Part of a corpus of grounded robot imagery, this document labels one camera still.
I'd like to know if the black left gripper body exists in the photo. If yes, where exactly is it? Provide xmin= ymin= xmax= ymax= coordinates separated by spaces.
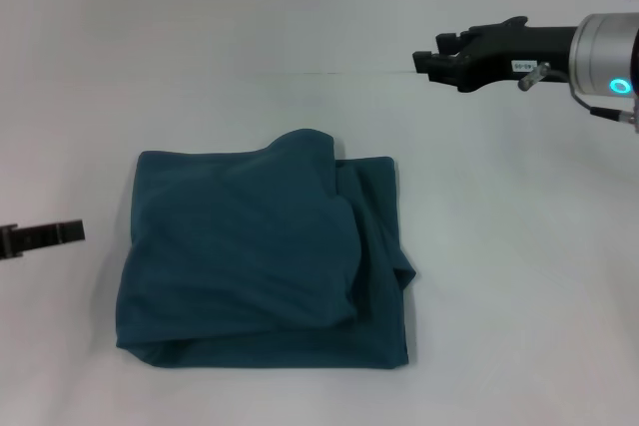
xmin=0 ymin=223 xmax=21 ymax=262

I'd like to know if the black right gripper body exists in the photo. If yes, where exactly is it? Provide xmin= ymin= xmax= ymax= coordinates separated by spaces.
xmin=455 ymin=16 xmax=579 ymax=94

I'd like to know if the teal blue shirt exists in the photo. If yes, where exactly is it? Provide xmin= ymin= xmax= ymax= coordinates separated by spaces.
xmin=115 ymin=128 xmax=418 ymax=371

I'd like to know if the clear cable plug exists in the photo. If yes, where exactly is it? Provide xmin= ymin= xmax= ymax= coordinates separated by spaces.
xmin=517 ymin=62 xmax=551 ymax=92

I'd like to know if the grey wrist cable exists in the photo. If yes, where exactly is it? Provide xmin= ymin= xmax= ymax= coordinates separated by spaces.
xmin=546 ymin=69 xmax=639 ymax=135

